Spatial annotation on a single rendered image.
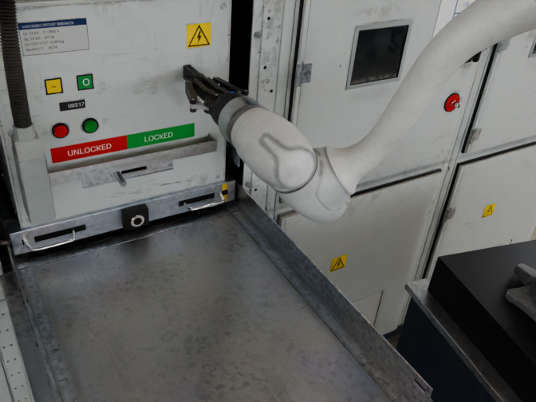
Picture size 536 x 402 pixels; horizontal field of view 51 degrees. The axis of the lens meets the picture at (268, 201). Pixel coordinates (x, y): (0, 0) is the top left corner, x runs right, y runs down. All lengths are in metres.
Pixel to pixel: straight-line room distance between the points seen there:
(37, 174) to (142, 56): 0.32
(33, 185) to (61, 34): 0.28
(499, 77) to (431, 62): 0.96
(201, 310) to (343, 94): 0.64
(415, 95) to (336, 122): 0.55
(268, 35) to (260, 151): 0.42
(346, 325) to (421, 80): 0.52
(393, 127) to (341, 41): 0.44
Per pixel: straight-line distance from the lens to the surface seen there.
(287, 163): 0.88
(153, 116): 1.26
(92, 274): 1.28
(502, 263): 1.47
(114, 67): 1.19
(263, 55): 1.28
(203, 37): 1.24
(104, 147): 1.26
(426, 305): 1.43
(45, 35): 1.14
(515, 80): 1.94
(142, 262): 1.30
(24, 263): 1.34
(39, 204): 1.16
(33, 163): 1.11
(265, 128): 0.92
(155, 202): 1.36
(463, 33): 0.91
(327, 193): 1.01
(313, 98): 1.38
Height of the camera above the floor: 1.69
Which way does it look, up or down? 34 degrees down
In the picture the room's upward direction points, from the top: 5 degrees clockwise
